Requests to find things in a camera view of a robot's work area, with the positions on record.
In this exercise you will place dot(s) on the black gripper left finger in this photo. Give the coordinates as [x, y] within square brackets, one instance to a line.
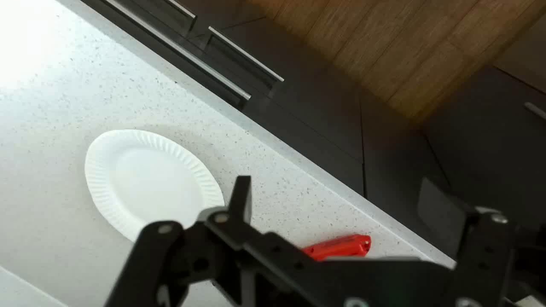
[172, 266]

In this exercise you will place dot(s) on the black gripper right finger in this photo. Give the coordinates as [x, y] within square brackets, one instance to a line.
[489, 256]

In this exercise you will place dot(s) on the white paper plate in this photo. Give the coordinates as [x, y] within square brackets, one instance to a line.
[148, 181]

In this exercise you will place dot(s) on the dark door cabinet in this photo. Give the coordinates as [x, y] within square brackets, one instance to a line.
[489, 142]

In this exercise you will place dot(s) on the dark drawer cabinet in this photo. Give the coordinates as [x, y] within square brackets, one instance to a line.
[318, 130]

